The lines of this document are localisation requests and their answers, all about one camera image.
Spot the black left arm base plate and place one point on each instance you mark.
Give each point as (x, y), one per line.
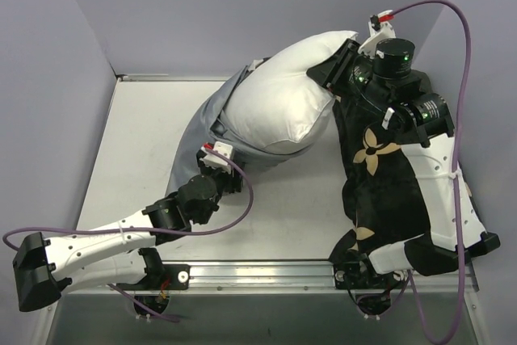
(168, 277)

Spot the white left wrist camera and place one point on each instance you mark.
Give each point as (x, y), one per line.
(217, 156)

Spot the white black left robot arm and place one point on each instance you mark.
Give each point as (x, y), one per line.
(124, 252)

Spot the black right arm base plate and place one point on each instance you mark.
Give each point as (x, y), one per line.
(360, 276)

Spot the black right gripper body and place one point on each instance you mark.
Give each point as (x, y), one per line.
(337, 69)

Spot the aluminium front rail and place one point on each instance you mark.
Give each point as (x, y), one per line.
(224, 277)

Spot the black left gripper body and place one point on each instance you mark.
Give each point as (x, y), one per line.
(233, 182)

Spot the grey pillowcase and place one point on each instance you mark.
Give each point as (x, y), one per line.
(209, 124)

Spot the black floral pattern cushion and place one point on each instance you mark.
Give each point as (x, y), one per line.
(375, 183)

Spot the white pillow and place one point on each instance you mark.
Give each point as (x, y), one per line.
(277, 108)

